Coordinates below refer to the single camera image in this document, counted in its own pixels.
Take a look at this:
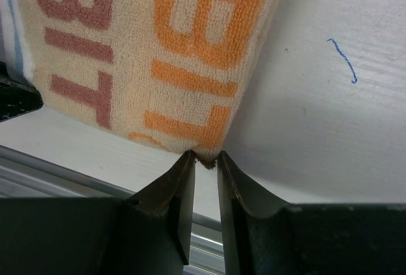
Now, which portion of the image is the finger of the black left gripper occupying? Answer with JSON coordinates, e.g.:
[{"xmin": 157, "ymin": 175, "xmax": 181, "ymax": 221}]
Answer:
[{"xmin": 0, "ymin": 62, "xmax": 43, "ymax": 122}]

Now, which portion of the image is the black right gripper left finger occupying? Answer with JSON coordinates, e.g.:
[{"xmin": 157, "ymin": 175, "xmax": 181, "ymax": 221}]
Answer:
[{"xmin": 119, "ymin": 151, "xmax": 195, "ymax": 274}]

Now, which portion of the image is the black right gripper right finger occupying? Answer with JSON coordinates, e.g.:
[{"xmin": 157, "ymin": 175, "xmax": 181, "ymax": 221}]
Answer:
[{"xmin": 217, "ymin": 151, "xmax": 289, "ymax": 274}]

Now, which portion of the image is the orange blue printed towel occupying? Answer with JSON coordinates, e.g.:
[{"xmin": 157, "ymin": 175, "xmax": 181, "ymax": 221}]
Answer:
[{"xmin": 1, "ymin": 0, "xmax": 279, "ymax": 168}]

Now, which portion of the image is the aluminium mounting rail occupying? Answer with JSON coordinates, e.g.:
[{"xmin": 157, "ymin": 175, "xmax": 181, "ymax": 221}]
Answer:
[{"xmin": 1, "ymin": 147, "xmax": 225, "ymax": 274}]

